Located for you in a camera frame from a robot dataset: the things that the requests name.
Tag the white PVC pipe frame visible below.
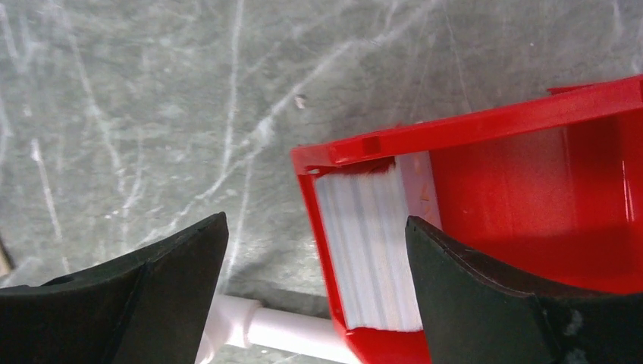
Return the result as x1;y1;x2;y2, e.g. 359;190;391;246
195;295;360;363

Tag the white credit card stack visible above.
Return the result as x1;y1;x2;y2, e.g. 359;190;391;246
315;158;441;332

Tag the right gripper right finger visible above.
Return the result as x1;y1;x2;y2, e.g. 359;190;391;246
405;216;642;363

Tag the red plastic bin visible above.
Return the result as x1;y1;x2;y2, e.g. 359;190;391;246
291;76;642;363

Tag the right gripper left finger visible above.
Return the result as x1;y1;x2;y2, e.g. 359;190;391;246
1;212;229;363

